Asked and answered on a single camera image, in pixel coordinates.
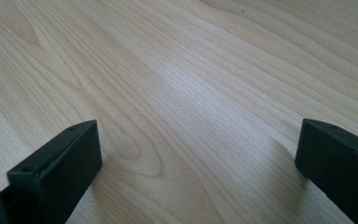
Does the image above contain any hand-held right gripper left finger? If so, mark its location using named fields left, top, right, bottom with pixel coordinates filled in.
left=0, top=119, right=103, bottom=224

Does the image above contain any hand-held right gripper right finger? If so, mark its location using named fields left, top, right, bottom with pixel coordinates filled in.
left=294, top=118, right=358, bottom=224

